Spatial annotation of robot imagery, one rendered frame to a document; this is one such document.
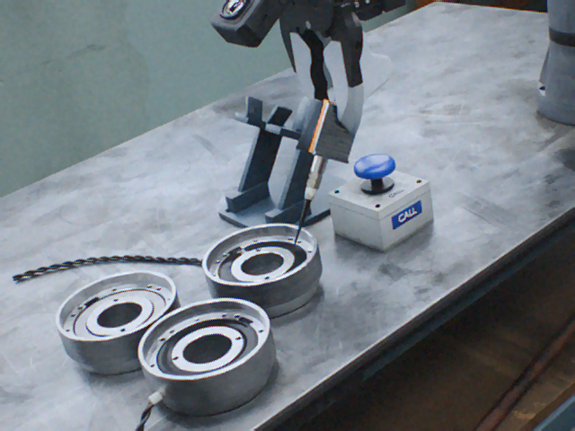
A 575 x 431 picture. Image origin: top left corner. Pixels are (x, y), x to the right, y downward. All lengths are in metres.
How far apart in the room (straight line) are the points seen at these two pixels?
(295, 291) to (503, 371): 0.39
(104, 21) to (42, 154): 0.39
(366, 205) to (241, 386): 0.24
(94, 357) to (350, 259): 0.25
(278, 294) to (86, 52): 1.78
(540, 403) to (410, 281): 0.30
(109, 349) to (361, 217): 0.27
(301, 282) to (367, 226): 0.11
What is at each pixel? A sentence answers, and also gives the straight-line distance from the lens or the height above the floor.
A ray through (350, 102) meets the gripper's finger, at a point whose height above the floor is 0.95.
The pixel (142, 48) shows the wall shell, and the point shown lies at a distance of 2.59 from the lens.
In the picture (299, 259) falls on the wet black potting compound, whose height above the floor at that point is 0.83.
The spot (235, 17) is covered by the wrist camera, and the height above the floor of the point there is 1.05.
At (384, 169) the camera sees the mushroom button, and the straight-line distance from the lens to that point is 0.86.
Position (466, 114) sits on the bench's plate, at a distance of 1.14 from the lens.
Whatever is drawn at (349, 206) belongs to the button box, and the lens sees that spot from 0.87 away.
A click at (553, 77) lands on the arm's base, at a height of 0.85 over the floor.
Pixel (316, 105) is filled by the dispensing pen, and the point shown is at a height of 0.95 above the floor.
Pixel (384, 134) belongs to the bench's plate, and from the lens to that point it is 1.11.
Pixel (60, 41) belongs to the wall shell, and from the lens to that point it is 2.47.
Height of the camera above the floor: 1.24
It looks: 27 degrees down
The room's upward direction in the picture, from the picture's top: 12 degrees counter-clockwise
